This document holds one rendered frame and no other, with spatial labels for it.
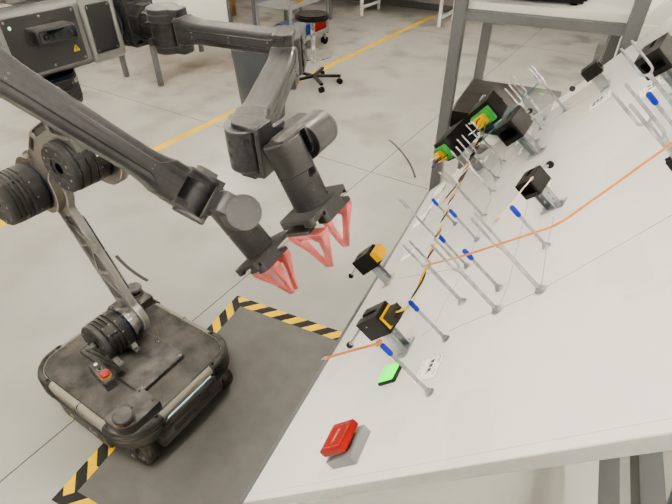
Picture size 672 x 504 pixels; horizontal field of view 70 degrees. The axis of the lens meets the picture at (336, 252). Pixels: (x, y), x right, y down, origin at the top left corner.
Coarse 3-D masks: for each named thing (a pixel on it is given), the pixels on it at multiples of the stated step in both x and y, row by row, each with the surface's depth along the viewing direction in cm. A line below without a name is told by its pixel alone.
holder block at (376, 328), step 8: (384, 304) 80; (368, 312) 83; (376, 312) 79; (360, 320) 83; (368, 320) 80; (376, 320) 79; (360, 328) 82; (368, 328) 81; (376, 328) 80; (384, 328) 79; (392, 328) 79; (368, 336) 83; (376, 336) 81
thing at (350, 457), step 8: (360, 432) 69; (368, 432) 70; (352, 440) 69; (360, 440) 68; (352, 448) 67; (360, 448) 68; (336, 456) 69; (344, 456) 67; (352, 456) 66; (328, 464) 70; (336, 464) 69; (344, 464) 68; (352, 464) 66
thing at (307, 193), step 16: (304, 176) 67; (320, 176) 70; (288, 192) 69; (304, 192) 68; (320, 192) 69; (336, 192) 72; (304, 208) 69; (320, 208) 69; (288, 224) 70; (304, 224) 68
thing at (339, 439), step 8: (336, 424) 72; (344, 424) 70; (352, 424) 69; (336, 432) 70; (344, 432) 68; (352, 432) 68; (328, 440) 70; (336, 440) 68; (344, 440) 67; (328, 448) 68; (336, 448) 67; (344, 448) 66
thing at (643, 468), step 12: (636, 456) 79; (648, 456) 78; (660, 456) 78; (636, 468) 78; (648, 468) 77; (660, 468) 77; (636, 480) 76; (648, 480) 75; (660, 480) 75; (636, 492) 75; (648, 492) 74; (660, 492) 74
